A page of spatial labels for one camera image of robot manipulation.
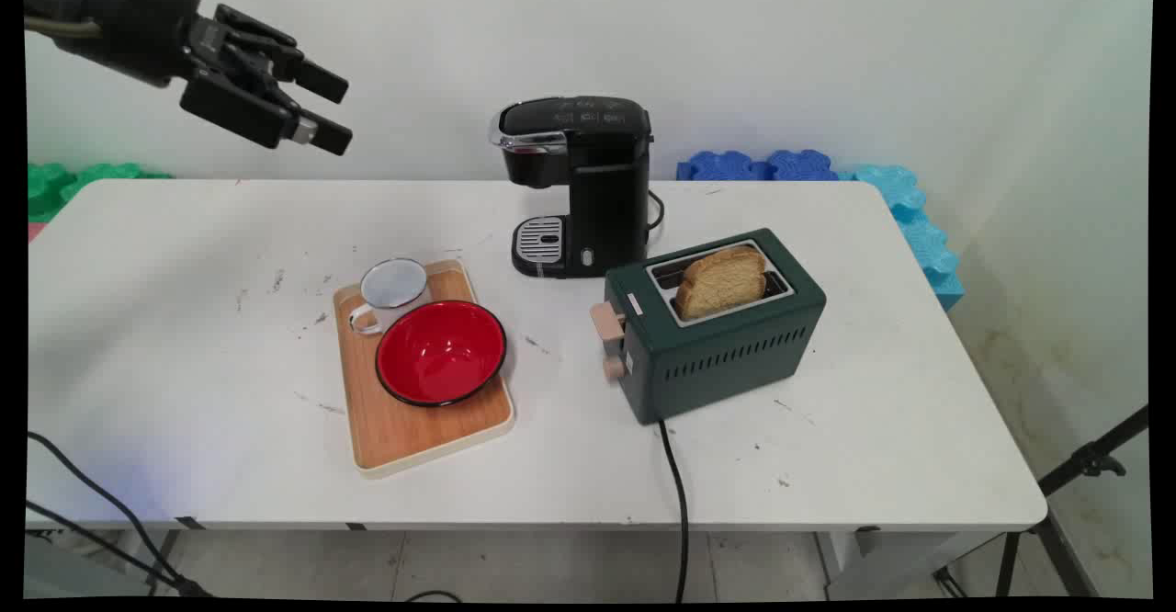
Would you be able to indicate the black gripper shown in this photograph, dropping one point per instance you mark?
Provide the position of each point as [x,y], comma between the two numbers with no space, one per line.
[170,33]

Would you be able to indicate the dark green toaster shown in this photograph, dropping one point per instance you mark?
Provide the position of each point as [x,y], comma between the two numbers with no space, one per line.
[726,355]

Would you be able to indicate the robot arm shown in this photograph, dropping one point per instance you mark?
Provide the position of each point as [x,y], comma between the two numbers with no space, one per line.
[101,5]

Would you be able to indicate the white enamel mug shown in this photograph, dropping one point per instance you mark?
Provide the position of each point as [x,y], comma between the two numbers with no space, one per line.
[393,286]

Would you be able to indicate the green foam mat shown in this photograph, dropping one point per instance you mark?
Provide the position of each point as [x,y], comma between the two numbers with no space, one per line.
[69,185]

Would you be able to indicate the red enamel bowl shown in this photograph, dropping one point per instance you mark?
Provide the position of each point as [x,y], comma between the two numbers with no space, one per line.
[441,355]

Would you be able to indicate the black coffee machine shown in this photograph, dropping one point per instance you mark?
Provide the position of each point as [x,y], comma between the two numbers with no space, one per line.
[588,180]

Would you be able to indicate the wooden serving tray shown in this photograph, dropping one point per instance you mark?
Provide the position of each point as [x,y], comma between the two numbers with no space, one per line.
[413,433]

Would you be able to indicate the blue foam mat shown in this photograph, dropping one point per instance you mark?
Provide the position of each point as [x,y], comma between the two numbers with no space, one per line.
[735,167]

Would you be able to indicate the toasted bread slice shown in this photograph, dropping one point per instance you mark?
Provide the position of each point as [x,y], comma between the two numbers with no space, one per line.
[721,286]

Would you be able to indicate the cyan foam mat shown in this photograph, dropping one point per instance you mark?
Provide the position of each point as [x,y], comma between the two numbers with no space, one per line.
[923,235]

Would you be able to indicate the black tripod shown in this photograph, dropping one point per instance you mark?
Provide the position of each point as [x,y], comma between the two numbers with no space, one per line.
[1089,460]

